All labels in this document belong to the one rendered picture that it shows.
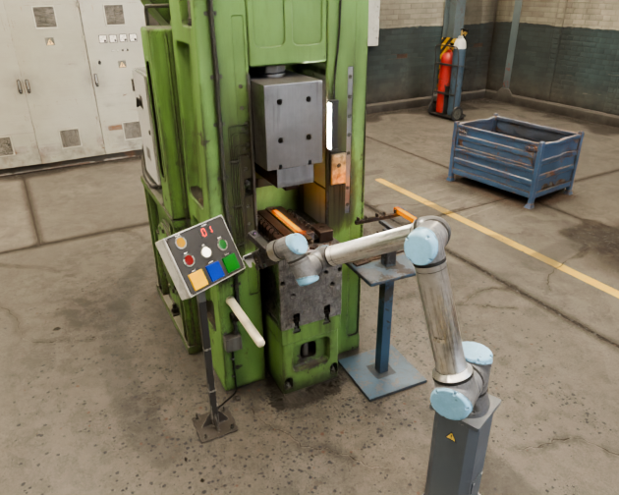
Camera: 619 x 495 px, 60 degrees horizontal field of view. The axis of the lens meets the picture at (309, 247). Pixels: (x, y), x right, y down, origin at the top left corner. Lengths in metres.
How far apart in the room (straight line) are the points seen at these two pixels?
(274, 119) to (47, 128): 5.45
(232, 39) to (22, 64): 5.23
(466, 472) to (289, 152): 1.63
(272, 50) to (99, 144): 5.45
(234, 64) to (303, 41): 0.36
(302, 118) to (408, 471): 1.81
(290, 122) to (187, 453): 1.76
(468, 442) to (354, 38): 1.94
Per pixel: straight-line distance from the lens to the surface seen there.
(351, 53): 2.86
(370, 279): 2.86
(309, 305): 2.96
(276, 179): 2.65
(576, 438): 3.33
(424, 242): 1.82
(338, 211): 3.04
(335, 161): 2.91
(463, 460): 2.47
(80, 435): 3.30
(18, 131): 7.74
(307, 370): 3.22
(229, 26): 2.58
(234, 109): 2.63
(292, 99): 2.58
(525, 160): 6.15
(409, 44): 10.62
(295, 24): 2.71
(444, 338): 1.98
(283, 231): 2.86
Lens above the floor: 2.17
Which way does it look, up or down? 26 degrees down
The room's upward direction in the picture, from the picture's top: 1 degrees counter-clockwise
